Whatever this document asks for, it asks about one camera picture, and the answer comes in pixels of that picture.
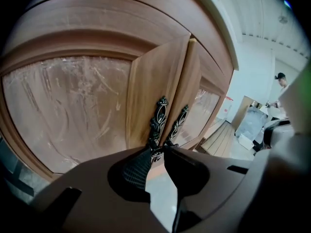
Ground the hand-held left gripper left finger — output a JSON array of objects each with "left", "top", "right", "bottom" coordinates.
[{"left": 30, "top": 146, "right": 171, "bottom": 233}]

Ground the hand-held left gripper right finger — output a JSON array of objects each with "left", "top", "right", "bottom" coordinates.
[{"left": 164, "top": 145, "right": 270, "bottom": 233}]

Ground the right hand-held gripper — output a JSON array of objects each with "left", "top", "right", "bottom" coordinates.
[{"left": 263, "top": 61, "right": 311, "bottom": 151}]

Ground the ornate black door handle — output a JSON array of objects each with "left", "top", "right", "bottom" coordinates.
[
  {"left": 164, "top": 104, "right": 190, "bottom": 148},
  {"left": 148, "top": 95, "right": 170, "bottom": 164}
]

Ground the wooden sink cabinet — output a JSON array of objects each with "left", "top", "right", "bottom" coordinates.
[{"left": 4, "top": 0, "right": 236, "bottom": 152}]

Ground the plastic-wrapped framed panel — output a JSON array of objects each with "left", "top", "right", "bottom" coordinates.
[{"left": 230, "top": 95, "right": 269, "bottom": 144}]

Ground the white flat box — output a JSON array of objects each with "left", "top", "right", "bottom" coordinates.
[{"left": 239, "top": 133, "right": 256, "bottom": 150}]

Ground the wooden slatted step platform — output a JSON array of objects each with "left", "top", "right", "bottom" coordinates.
[{"left": 194, "top": 117, "right": 237, "bottom": 159}]

